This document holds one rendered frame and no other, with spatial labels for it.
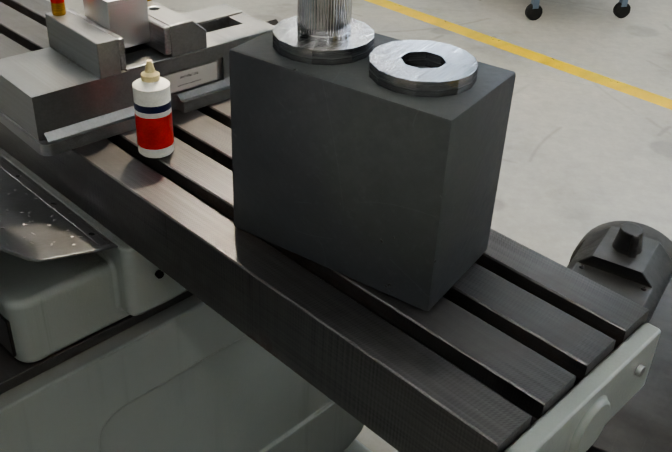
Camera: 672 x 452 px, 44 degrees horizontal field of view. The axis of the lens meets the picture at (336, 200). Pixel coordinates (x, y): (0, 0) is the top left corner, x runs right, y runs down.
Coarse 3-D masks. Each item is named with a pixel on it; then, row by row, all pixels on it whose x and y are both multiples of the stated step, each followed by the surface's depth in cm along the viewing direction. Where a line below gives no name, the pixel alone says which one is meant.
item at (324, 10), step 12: (300, 0) 71; (312, 0) 70; (324, 0) 70; (336, 0) 70; (348, 0) 71; (300, 12) 72; (312, 12) 71; (324, 12) 70; (336, 12) 71; (348, 12) 72; (300, 24) 72; (312, 24) 71; (324, 24) 71; (336, 24) 71; (348, 24) 72; (312, 36) 72; (324, 36) 72; (336, 36) 72
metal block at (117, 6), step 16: (96, 0) 97; (112, 0) 96; (128, 0) 97; (144, 0) 98; (96, 16) 98; (112, 16) 96; (128, 16) 98; (144, 16) 99; (128, 32) 99; (144, 32) 100
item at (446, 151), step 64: (256, 64) 72; (320, 64) 71; (384, 64) 68; (448, 64) 69; (256, 128) 75; (320, 128) 71; (384, 128) 67; (448, 128) 63; (256, 192) 79; (320, 192) 74; (384, 192) 70; (448, 192) 67; (320, 256) 77; (384, 256) 73; (448, 256) 72
